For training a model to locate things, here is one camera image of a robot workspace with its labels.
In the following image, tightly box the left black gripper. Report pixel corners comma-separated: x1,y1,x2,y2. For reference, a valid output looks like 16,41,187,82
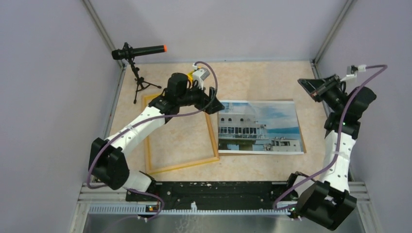
177,79,224,114

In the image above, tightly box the aluminium front rail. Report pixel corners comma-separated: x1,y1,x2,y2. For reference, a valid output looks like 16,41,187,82
69,182,382,233

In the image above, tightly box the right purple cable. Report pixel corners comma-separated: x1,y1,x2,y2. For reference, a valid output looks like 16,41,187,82
273,65,388,211

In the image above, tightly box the wooden yellow picture frame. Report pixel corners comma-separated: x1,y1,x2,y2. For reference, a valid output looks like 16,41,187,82
144,112,220,175

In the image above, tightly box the black microphone on tripod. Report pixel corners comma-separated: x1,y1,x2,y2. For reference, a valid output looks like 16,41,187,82
111,42,167,104

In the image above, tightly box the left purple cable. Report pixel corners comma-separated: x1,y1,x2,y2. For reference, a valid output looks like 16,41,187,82
86,61,219,222

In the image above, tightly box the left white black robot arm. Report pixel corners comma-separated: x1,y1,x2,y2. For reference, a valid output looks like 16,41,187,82
86,69,224,201

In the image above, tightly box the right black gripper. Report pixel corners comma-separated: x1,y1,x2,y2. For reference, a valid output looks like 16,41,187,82
297,73,345,113

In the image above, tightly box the purple cable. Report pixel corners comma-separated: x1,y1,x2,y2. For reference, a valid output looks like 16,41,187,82
86,61,219,222
273,65,388,211

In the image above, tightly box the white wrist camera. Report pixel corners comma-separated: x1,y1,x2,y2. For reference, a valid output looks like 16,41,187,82
341,64,367,81
191,63,210,90

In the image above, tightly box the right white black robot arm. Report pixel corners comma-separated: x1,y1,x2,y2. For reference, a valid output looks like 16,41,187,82
285,75,377,231

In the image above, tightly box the building and sky photo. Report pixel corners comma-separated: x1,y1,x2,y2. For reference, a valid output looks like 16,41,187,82
218,100,306,155

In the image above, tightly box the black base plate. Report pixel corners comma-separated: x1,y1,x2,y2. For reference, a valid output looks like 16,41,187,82
125,181,290,211

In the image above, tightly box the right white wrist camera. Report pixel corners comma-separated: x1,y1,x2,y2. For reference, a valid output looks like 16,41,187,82
341,64,367,81

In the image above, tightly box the yellow green toy block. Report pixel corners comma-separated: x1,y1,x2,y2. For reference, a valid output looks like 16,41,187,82
187,71,194,83

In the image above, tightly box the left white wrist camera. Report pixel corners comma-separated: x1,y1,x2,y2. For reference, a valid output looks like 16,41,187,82
191,63,210,90

